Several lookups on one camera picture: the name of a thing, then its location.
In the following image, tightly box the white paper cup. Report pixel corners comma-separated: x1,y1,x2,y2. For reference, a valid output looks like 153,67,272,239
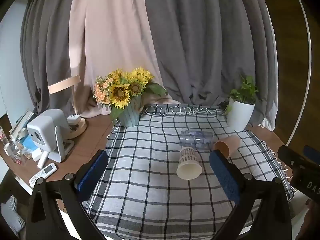
176,147,202,180

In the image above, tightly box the pink plastic cup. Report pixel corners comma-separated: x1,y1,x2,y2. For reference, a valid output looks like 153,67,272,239
214,135,240,159

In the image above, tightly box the white remote control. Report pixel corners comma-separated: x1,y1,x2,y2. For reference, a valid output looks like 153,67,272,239
29,163,57,188

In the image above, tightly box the clear glass jar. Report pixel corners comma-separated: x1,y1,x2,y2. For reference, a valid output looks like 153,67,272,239
2,137,23,165

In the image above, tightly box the white plant pot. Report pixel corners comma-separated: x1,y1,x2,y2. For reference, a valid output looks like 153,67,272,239
227,98,255,132

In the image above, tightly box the white projector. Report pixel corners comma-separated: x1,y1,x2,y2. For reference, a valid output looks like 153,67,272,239
27,109,74,163

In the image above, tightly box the green potted plant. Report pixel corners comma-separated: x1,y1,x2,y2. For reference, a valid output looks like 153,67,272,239
226,76,259,114

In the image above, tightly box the stack of books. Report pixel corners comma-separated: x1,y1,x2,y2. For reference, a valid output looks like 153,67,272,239
9,110,34,138

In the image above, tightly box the wooden desk lamp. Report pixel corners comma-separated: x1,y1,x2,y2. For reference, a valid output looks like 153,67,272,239
48,75,87,139

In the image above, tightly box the white power adapter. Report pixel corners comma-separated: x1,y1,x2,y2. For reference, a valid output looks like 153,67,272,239
67,114,81,125

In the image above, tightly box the checkered grey white cloth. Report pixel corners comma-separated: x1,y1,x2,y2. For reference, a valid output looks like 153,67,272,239
82,103,296,240

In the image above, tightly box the light blue ribbed vase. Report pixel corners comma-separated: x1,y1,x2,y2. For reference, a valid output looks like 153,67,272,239
118,95,141,127

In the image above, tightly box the white floor lamp pole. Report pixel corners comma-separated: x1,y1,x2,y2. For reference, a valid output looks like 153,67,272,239
286,0,314,148

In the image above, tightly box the sunflower bouquet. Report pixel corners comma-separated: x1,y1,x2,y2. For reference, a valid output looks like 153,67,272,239
93,67,168,120

